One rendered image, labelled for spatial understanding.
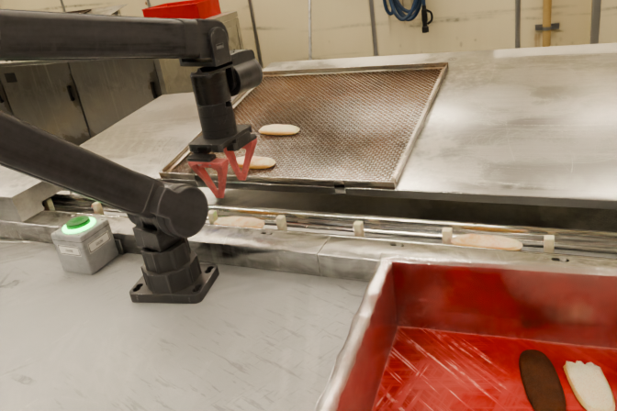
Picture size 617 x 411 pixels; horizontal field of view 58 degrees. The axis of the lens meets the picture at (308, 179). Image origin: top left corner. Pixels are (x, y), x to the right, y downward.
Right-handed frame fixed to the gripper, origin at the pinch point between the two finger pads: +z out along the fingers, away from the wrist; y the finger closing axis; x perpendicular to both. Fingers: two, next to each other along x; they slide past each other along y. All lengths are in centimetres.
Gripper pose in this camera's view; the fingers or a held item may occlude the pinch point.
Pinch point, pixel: (230, 183)
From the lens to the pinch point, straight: 96.7
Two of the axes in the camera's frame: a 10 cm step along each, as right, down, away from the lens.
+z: 1.3, 9.2, 3.8
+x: -9.1, -0.4, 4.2
